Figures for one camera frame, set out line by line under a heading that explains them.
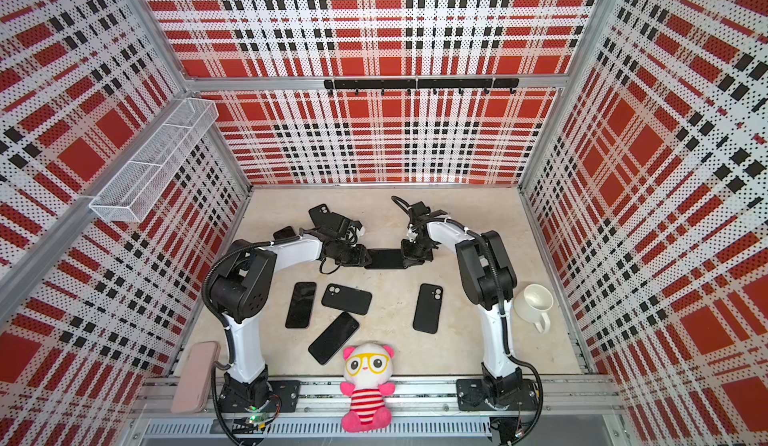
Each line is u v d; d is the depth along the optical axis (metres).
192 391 0.72
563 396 0.76
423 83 0.89
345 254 0.86
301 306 0.89
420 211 0.84
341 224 0.82
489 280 0.56
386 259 0.98
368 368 0.72
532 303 0.89
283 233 1.08
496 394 0.64
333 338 0.84
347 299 0.92
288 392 0.74
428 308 0.89
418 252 0.88
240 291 0.52
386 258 0.98
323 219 1.14
